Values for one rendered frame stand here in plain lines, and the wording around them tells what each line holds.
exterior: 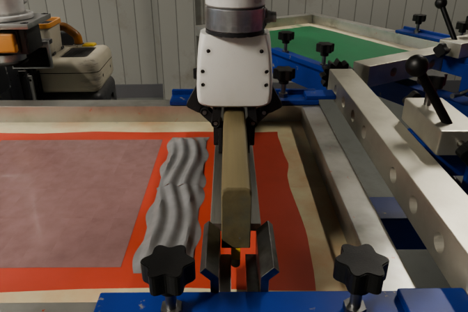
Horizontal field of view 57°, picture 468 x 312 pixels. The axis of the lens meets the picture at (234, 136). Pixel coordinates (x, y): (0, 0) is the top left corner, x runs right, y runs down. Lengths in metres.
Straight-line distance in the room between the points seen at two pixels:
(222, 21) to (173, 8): 3.06
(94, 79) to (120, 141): 0.80
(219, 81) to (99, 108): 0.40
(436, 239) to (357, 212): 0.10
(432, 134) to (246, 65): 0.26
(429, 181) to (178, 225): 0.31
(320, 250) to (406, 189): 0.13
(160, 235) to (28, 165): 0.31
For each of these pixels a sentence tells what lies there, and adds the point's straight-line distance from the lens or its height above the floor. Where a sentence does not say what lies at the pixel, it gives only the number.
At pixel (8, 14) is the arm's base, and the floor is 1.15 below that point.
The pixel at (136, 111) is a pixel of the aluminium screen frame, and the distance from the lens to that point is 0.89.
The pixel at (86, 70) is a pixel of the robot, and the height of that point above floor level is 0.87.
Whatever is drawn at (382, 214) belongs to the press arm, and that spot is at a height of 0.92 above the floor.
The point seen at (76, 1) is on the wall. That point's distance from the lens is 3.82.
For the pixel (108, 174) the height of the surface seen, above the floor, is 0.96.
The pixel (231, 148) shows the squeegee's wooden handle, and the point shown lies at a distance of 0.49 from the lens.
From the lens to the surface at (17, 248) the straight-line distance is 0.60.
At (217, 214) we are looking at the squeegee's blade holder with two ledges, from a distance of 0.49.
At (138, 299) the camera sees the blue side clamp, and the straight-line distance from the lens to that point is 0.43.
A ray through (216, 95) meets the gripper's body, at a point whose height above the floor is 1.11.
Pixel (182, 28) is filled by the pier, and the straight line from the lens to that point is 3.60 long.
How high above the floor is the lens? 1.30
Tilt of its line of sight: 25 degrees down
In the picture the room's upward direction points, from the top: straight up
